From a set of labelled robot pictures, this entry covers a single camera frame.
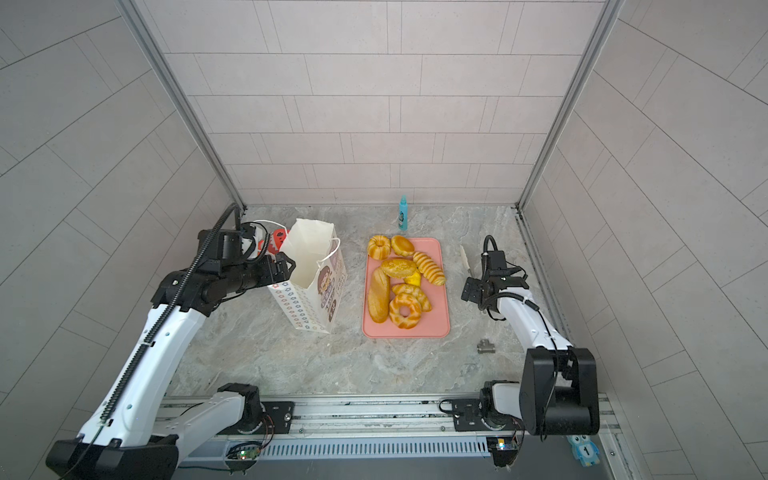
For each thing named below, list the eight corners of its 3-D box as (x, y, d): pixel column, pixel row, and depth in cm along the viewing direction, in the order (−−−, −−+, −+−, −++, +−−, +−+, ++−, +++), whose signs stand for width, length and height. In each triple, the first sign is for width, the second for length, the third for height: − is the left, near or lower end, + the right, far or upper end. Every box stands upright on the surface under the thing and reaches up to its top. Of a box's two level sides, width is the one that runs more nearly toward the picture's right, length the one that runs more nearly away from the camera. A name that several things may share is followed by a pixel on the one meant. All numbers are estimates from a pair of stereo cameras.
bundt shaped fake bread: (368, 260, 102) (367, 253, 99) (369, 242, 107) (368, 235, 104) (390, 260, 102) (390, 253, 99) (390, 242, 107) (390, 235, 104)
